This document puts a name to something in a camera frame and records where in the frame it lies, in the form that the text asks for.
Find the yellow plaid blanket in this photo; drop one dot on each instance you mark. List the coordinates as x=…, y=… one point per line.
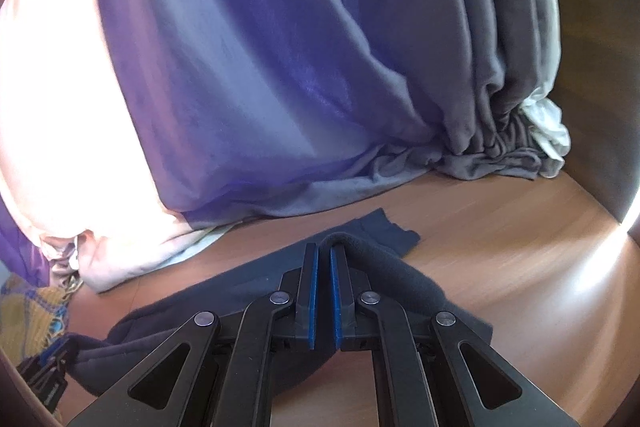
x=25, y=312

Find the peach curtain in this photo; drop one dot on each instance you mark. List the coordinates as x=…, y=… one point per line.
x=50, y=132

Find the navy pants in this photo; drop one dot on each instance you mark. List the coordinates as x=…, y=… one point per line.
x=400, y=279

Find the white cloth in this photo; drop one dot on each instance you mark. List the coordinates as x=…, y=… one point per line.
x=547, y=127

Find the grey curtain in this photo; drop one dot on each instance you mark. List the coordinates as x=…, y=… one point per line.
x=500, y=32

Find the purple sheer curtain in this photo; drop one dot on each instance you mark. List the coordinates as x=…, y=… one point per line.
x=20, y=252
x=250, y=57

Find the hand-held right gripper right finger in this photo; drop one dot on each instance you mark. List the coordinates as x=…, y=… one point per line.
x=336, y=297

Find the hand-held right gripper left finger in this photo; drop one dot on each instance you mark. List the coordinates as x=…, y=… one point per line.
x=311, y=297

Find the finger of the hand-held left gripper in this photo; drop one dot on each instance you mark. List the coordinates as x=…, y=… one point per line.
x=54, y=353

